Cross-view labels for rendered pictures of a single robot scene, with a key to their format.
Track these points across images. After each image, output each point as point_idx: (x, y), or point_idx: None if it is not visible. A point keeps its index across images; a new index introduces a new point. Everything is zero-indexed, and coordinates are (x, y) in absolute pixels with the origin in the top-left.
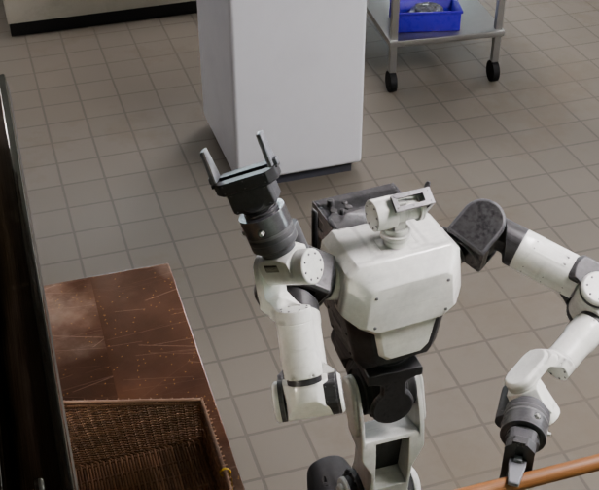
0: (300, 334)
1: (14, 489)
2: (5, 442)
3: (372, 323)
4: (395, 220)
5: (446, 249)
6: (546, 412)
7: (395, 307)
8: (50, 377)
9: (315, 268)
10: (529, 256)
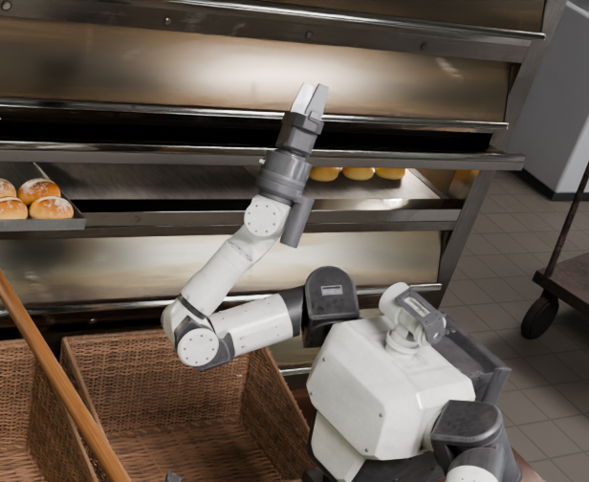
0: (213, 262)
1: (10, 134)
2: (56, 135)
3: (312, 384)
4: (393, 310)
5: (407, 390)
6: None
7: (333, 389)
8: (119, 142)
9: (261, 223)
10: (451, 480)
